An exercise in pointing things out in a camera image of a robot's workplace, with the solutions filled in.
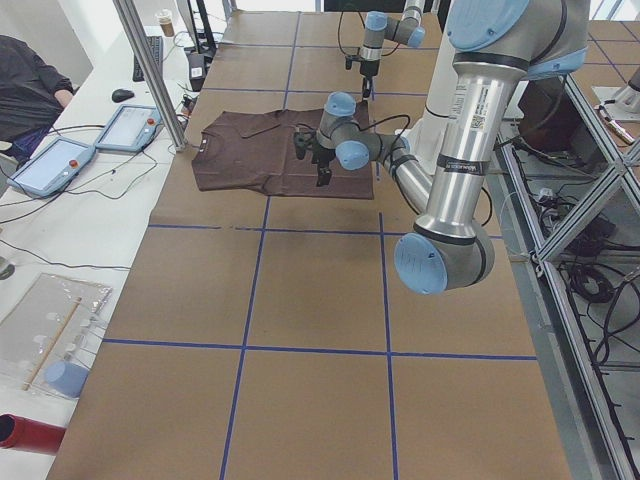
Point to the teach pendant tablet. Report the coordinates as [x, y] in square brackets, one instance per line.
[130, 129]
[53, 168]

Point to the wooden stick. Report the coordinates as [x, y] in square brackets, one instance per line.
[54, 339]

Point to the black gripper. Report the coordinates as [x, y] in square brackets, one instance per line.
[370, 67]
[324, 156]

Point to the light blue cup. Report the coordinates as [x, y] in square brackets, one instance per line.
[66, 378]

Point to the black box with label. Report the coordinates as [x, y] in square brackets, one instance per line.
[198, 65]

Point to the aluminium frame rack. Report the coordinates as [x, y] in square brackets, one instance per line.
[568, 154]

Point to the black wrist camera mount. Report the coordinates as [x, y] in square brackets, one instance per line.
[351, 59]
[303, 142]

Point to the white pedestal column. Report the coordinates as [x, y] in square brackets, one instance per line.
[427, 134]

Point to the brown t-shirt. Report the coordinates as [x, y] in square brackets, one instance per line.
[256, 151]

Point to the black computer mouse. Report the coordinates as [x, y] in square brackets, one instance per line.
[121, 95]

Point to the red cylinder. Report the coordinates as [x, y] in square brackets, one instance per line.
[24, 434]

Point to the lower teach pendant tablet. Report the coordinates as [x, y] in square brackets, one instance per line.
[53, 168]

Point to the aluminium frame post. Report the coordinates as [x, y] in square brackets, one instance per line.
[136, 36]

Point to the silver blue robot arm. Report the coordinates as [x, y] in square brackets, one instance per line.
[380, 27]
[494, 46]

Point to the clear plastic bag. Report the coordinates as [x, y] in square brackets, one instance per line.
[27, 329]

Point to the paper coffee cup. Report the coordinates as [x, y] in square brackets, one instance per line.
[164, 19]

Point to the upper teach pendant tablet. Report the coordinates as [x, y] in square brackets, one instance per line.
[130, 129]

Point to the person in dark jacket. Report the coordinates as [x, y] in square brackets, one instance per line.
[33, 96]

